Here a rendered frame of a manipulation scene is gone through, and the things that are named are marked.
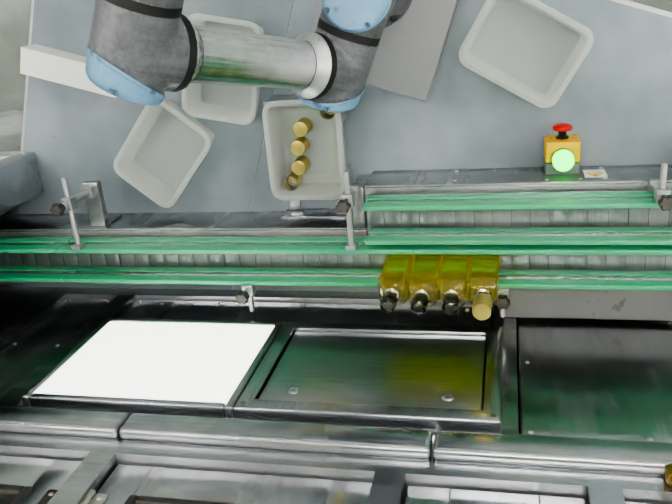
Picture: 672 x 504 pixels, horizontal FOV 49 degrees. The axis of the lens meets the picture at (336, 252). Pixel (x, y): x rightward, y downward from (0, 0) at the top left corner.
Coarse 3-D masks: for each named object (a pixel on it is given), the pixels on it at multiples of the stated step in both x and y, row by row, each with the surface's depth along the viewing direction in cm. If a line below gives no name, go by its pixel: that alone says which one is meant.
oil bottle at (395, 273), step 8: (392, 256) 154; (400, 256) 153; (408, 256) 153; (384, 264) 150; (392, 264) 150; (400, 264) 149; (408, 264) 149; (384, 272) 146; (392, 272) 146; (400, 272) 146; (408, 272) 147; (384, 280) 143; (392, 280) 143; (400, 280) 143; (384, 288) 143; (392, 288) 142; (400, 288) 142; (400, 296) 143; (400, 304) 144
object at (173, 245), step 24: (0, 240) 180; (24, 240) 179; (48, 240) 177; (72, 240) 176; (96, 240) 174; (120, 240) 173; (144, 240) 172; (168, 240) 170; (192, 240) 169; (216, 240) 168; (240, 240) 166; (264, 240) 165; (288, 240) 164; (312, 240) 162; (336, 240) 161; (360, 240) 160
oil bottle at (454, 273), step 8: (448, 256) 152; (456, 256) 151; (464, 256) 151; (448, 264) 148; (456, 264) 147; (464, 264) 147; (440, 272) 145; (448, 272) 144; (456, 272) 144; (464, 272) 144; (440, 280) 141; (448, 280) 141; (456, 280) 141; (464, 280) 141; (440, 288) 141; (448, 288) 140; (456, 288) 140; (464, 288) 140; (440, 296) 141; (464, 296) 140; (464, 304) 142
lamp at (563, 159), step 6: (558, 150) 152; (564, 150) 151; (552, 156) 152; (558, 156) 150; (564, 156) 150; (570, 156) 150; (552, 162) 152; (558, 162) 150; (564, 162) 150; (570, 162) 150; (558, 168) 151; (564, 168) 151; (570, 168) 151
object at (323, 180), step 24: (264, 120) 162; (288, 120) 168; (312, 120) 167; (336, 120) 158; (288, 144) 170; (312, 144) 169; (336, 144) 168; (288, 168) 172; (312, 168) 171; (336, 168) 170; (288, 192) 169; (312, 192) 167; (336, 192) 166
